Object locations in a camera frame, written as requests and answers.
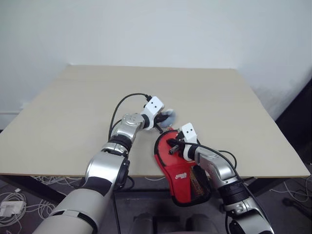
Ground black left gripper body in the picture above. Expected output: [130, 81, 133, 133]
[153, 112, 164, 129]

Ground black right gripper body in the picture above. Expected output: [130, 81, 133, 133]
[175, 131, 187, 157]

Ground pale blue white cloth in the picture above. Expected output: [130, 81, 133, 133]
[159, 108, 178, 129]

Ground red black paddle case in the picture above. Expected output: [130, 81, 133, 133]
[153, 128, 213, 208]

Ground large black object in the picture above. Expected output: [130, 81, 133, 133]
[274, 76, 312, 171]

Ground black floor stand leg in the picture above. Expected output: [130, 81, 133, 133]
[282, 197, 312, 217]

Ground white power adapter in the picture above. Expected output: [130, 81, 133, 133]
[0, 200, 27, 217]

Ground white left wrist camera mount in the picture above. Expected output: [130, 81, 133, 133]
[141, 96, 166, 129]

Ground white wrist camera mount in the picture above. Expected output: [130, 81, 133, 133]
[179, 122, 199, 162]
[141, 96, 166, 129]

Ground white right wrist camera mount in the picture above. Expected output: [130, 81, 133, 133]
[179, 122, 199, 162]

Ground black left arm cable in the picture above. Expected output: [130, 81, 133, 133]
[108, 93, 152, 140]

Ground white floor cables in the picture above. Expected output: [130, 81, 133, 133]
[264, 179, 312, 201]
[0, 175, 82, 229]

